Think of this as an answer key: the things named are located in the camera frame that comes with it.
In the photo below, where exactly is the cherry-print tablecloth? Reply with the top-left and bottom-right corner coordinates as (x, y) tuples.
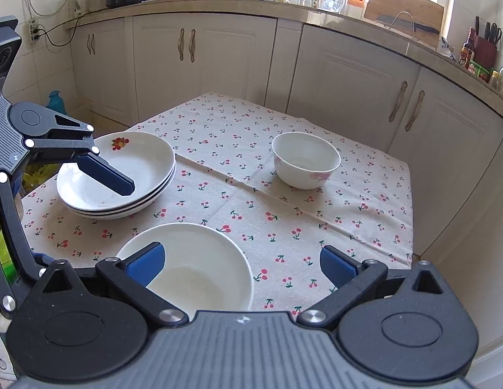
(20, 92), (414, 317)

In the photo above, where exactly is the white pink-flower bowl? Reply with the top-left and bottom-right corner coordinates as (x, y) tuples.
(271, 132), (341, 190)

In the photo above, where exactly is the wooden cutting board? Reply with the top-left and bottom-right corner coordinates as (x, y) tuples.
(364, 0), (445, 35)

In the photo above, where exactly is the dark red knife block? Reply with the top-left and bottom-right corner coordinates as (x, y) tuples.
(473, 15), (503, 69)

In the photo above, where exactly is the black power cable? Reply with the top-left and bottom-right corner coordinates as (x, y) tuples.
(32, 8), (84, 48)

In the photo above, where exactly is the plain white bowl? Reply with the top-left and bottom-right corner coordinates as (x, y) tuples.
(114, 223), (254, 319)

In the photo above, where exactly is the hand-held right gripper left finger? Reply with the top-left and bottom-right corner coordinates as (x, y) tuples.
(40, 241), (189, 330)

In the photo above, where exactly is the blue plastic bottle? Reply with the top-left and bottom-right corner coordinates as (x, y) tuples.
(46, 90), (66, 115)

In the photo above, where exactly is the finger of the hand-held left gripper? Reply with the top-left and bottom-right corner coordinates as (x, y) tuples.
(24, 110), (136, 197)
(0, 172), (54, 319)

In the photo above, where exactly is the dark sauce bottle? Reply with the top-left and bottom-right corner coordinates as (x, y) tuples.
(459, 28), (477, 69)

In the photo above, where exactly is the white fruit-print plate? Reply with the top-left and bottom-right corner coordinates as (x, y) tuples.
(60, 158), (177, 215)
(57, 131), (176, 208)

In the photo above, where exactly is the white cabinet door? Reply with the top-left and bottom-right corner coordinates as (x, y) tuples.
(187, 17), (277, 108)
(288, 24), (421, 159)
(71, 22), (92, 111)
(387, 67), (503, 260)
(90, 18), (134, 126)
(132, 15), (188, 127)

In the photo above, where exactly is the green yellow bottle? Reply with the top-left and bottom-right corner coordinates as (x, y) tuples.
(0, 206), (15, 284)

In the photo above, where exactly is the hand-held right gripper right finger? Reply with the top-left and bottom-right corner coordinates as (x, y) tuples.
(296, 244), (455, 330)

